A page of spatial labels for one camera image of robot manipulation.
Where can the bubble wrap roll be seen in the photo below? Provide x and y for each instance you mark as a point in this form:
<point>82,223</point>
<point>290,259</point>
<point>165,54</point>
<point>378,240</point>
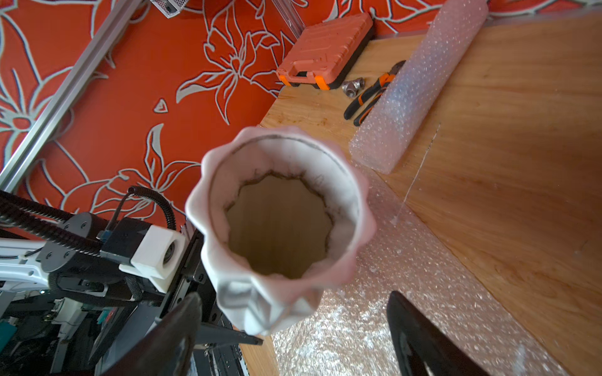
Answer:
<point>349,334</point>

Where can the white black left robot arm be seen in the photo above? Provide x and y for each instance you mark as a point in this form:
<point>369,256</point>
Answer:
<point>119,263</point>

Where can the orange plastic tool case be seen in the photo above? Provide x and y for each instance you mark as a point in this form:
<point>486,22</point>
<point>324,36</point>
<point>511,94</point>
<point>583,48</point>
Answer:
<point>324,53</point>

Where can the metal tee pipe fitting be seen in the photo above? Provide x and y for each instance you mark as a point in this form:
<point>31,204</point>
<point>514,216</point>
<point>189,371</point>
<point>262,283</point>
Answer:
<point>352,88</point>

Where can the white ribbed ceramic vase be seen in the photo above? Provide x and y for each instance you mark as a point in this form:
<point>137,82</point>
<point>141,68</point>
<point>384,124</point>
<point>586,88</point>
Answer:
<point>284,216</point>

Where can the orange black pliers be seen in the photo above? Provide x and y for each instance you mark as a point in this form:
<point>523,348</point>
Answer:
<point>370,97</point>

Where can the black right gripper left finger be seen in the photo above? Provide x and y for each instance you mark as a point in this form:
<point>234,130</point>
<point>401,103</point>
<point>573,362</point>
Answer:
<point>167,349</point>

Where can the narrow bubble bundle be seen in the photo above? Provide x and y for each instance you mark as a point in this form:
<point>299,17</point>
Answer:
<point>392,124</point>

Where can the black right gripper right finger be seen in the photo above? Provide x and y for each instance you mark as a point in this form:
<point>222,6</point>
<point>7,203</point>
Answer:
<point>420,347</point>

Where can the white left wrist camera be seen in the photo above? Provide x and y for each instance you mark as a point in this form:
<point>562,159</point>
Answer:
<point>157,257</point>

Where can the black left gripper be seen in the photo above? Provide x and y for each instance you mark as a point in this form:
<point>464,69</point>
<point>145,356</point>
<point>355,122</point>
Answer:
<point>217,344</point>

